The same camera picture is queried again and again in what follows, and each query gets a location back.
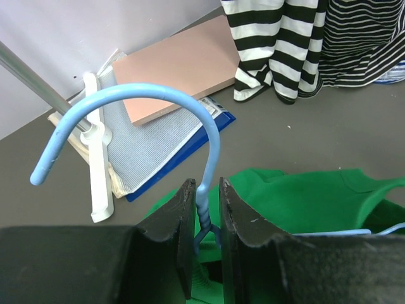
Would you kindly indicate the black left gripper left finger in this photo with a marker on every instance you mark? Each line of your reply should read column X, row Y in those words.
column 150, row 262

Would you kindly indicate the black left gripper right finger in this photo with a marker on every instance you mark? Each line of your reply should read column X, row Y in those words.
column 263, row 264

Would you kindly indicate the light blue wire hanger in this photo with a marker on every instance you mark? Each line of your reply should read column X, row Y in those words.
column 207, row 240

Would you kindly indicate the wide black white striped top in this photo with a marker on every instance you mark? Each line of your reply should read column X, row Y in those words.
column 279, row 45

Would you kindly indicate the blue white striped tank top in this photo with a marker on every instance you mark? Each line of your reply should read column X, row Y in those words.
column 394, row 75

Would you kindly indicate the thin black white striped top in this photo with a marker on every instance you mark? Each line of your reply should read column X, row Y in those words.
column 362, row 40

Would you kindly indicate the blue white folder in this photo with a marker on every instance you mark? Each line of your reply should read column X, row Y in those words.
column 141, row 156

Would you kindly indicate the white rack base foot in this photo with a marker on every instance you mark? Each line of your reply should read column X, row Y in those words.
column 97, row 139

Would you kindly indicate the pink brown notebook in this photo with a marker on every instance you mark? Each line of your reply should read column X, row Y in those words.
column 198, row 61

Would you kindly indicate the grey rack pole left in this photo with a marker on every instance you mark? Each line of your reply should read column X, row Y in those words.
column 17, row 67

